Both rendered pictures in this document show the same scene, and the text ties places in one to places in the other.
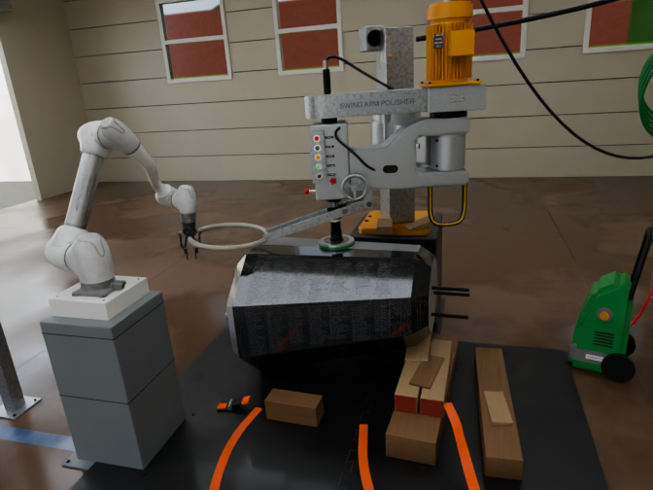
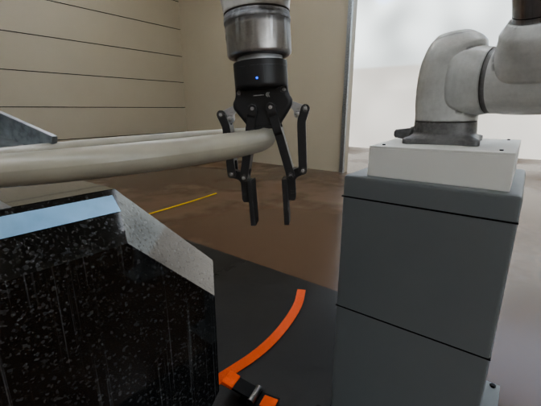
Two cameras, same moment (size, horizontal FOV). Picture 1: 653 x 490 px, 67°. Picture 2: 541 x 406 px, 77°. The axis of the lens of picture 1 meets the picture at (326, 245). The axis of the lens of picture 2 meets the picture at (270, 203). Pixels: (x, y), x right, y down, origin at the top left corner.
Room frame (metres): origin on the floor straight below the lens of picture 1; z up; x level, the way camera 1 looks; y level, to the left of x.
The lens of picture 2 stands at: (3.26, 0.99, 0.97)
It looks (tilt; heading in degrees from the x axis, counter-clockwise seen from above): 15 degrees down; 200
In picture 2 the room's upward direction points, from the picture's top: straight up
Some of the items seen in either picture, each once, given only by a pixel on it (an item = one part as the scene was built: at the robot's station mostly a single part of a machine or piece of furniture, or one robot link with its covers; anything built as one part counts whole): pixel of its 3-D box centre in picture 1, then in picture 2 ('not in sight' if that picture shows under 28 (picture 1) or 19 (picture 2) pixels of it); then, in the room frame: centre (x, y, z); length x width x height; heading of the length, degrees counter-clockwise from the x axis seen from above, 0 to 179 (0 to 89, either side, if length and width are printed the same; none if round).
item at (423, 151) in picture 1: (409, 140); not in sight; (3.21, -0.59, 1.36); 0.74 x 0.34 x 0.25; 18
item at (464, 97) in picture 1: (392, 104); not in sight; (2.80, -0.41, 1.62); 0.96 x 0.25 x 0.17; 87
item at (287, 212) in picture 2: not in sight; (286, 200); (2.78, 0.84, 0.84); 0.03 x 0.01 x 0.07; 13
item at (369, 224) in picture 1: (397, 221); not in sight; (3.40, -0.53, 0.76); 0.49 x 0.49 x 0.05; 73
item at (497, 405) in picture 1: (498, 407); not in sight; (2.08, -0.81, 0.13); 0.25 x 0.10 x 0.01; 171
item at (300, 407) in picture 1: (294, 406); not in sight; (2.27, 0.24, 0.07); 0.30 x 0.12 x 0.12; 70
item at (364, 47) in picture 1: (371, 39); not in sight; (3.46, -0.39, 2.00); 0.20 x 0.18 x 0.15; 163
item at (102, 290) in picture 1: (102, 284); (435, 130); (2.19, 1.09, 0.91); 0.22 x 0.18 x 0.06; 77
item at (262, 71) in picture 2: (189, 228); (262, 95); (2.78, 0.80, 0.99); 0.08 x 0.07 x 0.09; 103
